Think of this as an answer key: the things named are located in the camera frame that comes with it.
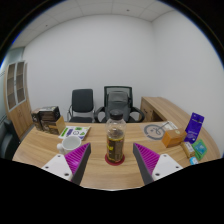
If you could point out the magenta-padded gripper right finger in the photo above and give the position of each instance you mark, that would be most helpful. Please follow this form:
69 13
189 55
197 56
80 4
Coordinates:
163 165

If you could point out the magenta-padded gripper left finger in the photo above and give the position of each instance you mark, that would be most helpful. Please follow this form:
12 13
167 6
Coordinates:
58 165

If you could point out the clear bottle with dark label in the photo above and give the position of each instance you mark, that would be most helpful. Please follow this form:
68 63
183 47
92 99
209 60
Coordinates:
115 140

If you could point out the white mug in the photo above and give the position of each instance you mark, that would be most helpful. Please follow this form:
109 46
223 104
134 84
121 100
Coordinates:
70 144

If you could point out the orange-brown box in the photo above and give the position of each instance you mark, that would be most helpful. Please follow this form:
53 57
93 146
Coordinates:
174 138

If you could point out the small yellow box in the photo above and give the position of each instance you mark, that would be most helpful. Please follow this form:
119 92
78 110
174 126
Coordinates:
187 149

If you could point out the small light blue pack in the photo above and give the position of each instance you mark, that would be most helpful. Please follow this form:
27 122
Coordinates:
194 161

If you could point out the white sticker sheet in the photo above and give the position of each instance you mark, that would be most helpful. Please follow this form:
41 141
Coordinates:
75 132

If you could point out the tan cardboard carton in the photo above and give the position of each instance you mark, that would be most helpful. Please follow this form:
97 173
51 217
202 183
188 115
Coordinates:
58 126

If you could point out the green box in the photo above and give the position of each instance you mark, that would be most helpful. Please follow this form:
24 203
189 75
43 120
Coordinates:
200 149

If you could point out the blue-purple flat box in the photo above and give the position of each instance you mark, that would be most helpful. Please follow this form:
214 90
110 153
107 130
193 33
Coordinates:
194 128

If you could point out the small dark brown carton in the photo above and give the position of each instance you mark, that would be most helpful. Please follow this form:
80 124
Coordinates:
36 119

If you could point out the large dark brown carton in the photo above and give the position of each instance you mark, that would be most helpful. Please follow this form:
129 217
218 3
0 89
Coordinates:
49 113

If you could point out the black armchair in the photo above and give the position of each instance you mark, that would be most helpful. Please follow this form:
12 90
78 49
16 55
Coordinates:
7 141

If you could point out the wooden side desk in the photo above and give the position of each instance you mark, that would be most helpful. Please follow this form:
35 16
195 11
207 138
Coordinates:
150 108

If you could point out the wooden cabinet with glass doors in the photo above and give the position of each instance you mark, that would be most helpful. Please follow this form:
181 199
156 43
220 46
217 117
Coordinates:
20 113

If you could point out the black office chair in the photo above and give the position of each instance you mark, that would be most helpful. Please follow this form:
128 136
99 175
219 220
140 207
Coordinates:
82 100

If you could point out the grey mesh office chair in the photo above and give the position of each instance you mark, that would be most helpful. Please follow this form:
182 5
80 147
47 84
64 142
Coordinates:
117 100

